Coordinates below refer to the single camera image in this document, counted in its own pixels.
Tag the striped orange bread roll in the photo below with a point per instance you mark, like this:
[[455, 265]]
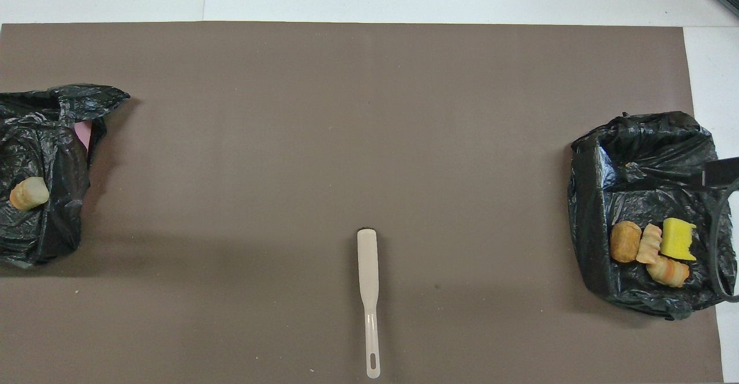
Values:
[[668, 272]]

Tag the round brown bun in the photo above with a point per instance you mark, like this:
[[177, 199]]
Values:
[[625, 242]]

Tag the beige hand brush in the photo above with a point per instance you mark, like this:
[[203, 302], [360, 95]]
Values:
[[368, 268]]

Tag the brown table mat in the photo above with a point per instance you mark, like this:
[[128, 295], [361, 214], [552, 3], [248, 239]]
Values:
[[375, 141]]

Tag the black bag over pink bin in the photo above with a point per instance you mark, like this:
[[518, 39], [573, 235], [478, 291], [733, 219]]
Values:
[[58, 159]]

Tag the pale ridged bread piece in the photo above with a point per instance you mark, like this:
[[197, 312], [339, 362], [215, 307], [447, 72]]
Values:
[[649, 244]]

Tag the yellow sponge with green pad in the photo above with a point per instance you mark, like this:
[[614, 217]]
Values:
[[676, 238]]

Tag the black bag-lined bin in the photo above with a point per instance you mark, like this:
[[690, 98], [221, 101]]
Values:
[[652, 159]]

